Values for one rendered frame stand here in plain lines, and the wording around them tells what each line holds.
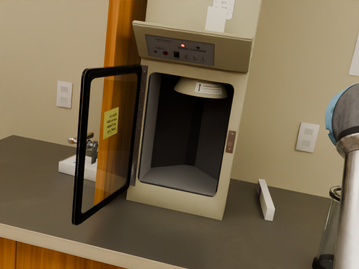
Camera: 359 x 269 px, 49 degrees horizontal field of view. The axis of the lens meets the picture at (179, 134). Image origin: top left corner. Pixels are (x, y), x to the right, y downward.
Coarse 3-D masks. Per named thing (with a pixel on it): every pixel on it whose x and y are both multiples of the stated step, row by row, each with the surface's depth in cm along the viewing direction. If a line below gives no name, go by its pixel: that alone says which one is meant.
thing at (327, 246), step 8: (336, 192) 98; (336, 200) 96; (336, 208) 97; (328, 216) 100; (336, 216) 97; (328, 224) 99; (336, 224) 97; (328, 232) 99; (336, 232) 97; (328, 240) 99; (320, 248) 102; (328, 248) 99; (320, 256) 102; (328, 256) 99; (328, 264) 100
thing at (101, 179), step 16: (96, 80) 94; (112, 80) 101; (128, 80) 110; (80, 96) 90; (96, 96) 96; (112, 96) 103; (128, 96) 112; (80, 112) 91; (96, 112) 97; (112, 112) 105; (128, 112) 114; (80, 128) 92; (96, 128) 99; (112, 128) 107; (128, 128) 117; (112, 144) 109; (128, 144) 119; (96, 160) 102; (112, 160) 111; (128, 160) 121; (96, 176) 104; (112, 176) 113; (96, 192) 106; (112, 192) 116
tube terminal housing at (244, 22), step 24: (168, 0) 112; (192, 0) 111; (240, 0) 108; (168, 24) 114; (192, 24) 112; (240, 24) 110; (168, 72) 117; (192, 72) 116; (216, 72) 114; (240, 72) 113; (240, 96) 114; (144, 192) 128; (168, 192) 126; (216, 192) 126; (216, 216) 124
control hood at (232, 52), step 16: (144, 32) 106; (160, 32) 104; (176, 32) 103; (192, 32) 102; (208, 32) 101; (144, 48) 112; (224, 48) 104; (240, 48) 102; (192, 64) 113; (224, 64) 109; (240, 64) 107
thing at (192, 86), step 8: (184, 80) 121; (192, 80) 119; (200, 80) 119; (176, 88) 123; (184, 88) 120; (192, 88) 119; (200, 88) 118; (208, 88) 119; (216, 88) 120; (224, 88) 123; (200, 96) 118; (208, 96) 118; (216, 96) 119; (224, 96) 122
